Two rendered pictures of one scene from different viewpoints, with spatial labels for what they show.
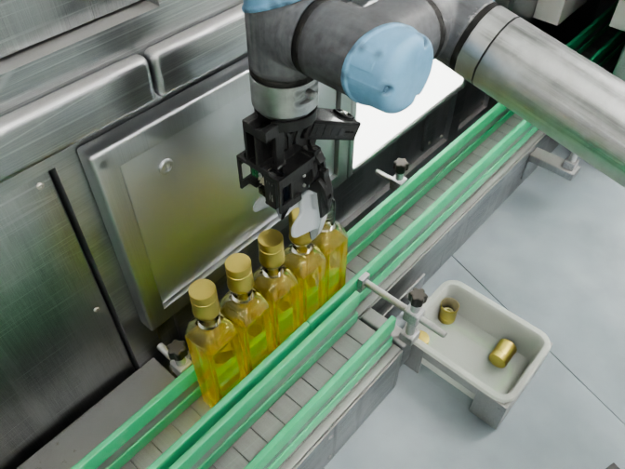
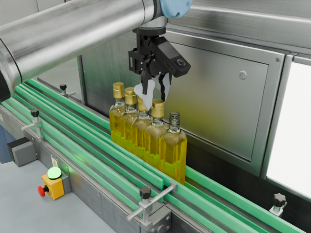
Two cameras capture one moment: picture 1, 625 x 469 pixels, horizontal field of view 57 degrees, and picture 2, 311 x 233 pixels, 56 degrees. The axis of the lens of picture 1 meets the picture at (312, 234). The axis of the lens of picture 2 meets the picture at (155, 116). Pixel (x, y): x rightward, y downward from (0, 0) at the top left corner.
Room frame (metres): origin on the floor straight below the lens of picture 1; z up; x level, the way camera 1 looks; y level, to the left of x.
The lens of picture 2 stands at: (0.60, -0.70, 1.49)
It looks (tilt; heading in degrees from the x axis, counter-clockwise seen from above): 28 degrees down; 93
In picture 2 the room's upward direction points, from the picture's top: straight up
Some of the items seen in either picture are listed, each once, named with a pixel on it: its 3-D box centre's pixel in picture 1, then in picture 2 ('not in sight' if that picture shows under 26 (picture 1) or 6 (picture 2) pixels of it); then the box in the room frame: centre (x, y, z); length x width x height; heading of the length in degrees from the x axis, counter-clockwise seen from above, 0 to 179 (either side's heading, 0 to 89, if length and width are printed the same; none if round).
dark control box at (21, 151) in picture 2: not in sight; (21, 151); (-0.01, 0.28, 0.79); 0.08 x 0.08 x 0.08; 48
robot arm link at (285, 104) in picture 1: (286, 88); (150, 18); (0.55, 0.03, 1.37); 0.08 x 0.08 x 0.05
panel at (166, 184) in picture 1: (338, 106); (266, 118); (0.84, -0.04, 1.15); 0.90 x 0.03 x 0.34; 138
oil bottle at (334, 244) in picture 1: (324, 270); (172, 162); (0.61, -0.02, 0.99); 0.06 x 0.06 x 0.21; 48
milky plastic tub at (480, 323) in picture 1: (472, 347); not in sight; (0.58, -0.30, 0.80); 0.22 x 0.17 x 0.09; 48
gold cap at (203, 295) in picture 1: (204, 299); (118, 90); (0.44, 0.14, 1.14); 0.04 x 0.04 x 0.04
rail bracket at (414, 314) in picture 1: (401, 309); (152, 203); (0.56, -0.15, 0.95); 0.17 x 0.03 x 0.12; 48
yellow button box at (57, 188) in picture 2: not in sight; (55, 184); (0.20, 0.09, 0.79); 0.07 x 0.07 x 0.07; 48
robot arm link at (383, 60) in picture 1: (374, 50); not in sight; (0.49, -0.06, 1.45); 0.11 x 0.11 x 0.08; 48
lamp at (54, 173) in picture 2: not in sight; (54, 172); (0.20, 0.09, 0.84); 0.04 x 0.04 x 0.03
